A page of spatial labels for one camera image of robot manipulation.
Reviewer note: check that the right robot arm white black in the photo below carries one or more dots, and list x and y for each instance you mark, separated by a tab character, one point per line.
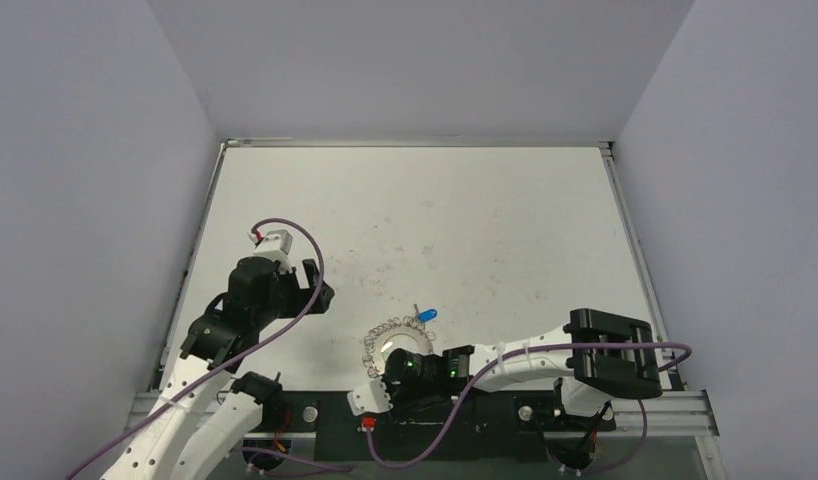
593	358

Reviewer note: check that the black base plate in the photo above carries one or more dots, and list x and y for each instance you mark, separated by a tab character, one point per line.
525	426

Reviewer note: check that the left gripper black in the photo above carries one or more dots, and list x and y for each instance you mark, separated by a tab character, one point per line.
303	296

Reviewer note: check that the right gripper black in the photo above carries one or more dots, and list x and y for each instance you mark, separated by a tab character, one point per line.
372	369

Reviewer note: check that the key with blue tag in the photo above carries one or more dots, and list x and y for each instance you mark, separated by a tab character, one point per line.
424	316

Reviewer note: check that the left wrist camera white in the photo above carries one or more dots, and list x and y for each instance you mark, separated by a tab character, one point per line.
273	245

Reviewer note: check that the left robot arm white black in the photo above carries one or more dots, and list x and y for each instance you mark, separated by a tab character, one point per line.
169	443

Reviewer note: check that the metal disc with key rings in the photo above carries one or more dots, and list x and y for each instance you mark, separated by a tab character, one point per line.
407	333

